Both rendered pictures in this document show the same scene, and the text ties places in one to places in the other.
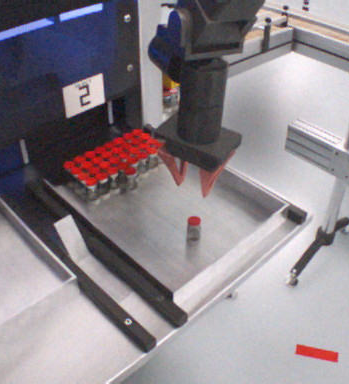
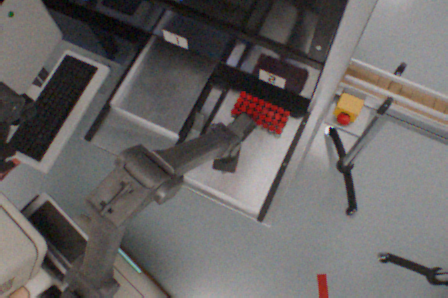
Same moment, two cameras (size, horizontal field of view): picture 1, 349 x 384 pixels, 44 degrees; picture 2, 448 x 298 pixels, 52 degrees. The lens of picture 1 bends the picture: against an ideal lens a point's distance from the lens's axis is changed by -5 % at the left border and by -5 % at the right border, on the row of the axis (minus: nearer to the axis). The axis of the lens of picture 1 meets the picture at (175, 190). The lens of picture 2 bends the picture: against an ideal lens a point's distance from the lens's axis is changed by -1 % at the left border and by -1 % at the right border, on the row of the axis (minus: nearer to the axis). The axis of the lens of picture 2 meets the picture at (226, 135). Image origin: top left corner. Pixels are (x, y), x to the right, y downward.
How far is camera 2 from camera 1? 1.09 m
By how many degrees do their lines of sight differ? 48
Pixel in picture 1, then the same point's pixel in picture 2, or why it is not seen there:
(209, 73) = not seen: hidden behind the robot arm
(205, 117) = not seen: hidden behind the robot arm
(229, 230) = (239, 186)
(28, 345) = (147, 132)
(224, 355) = (297, 224)
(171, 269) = (204, 168)
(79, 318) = (166, 144)
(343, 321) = not seen: outside the picture
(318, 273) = (403, 279)
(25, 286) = (172, 115)
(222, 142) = (224, 165)
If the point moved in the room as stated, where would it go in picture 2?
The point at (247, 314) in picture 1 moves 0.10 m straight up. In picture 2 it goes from (338, 230) to (342, 227)
